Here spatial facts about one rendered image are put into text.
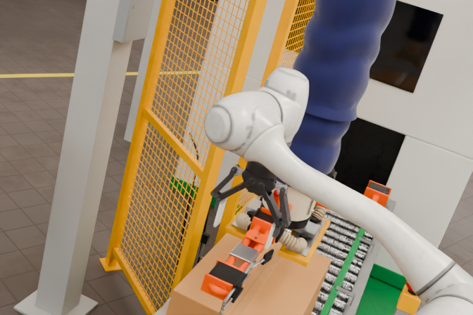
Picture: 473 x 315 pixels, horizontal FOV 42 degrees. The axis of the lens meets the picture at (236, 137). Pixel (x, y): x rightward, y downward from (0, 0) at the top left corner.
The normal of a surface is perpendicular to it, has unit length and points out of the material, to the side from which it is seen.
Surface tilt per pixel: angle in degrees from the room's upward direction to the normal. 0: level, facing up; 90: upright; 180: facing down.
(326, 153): 76
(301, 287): 0
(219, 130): 87
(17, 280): 0
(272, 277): 0
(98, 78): 90
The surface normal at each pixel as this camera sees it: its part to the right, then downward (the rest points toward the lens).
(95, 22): -0.36, 0.25
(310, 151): 0.01, 0.13
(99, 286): 0.25, -0.90
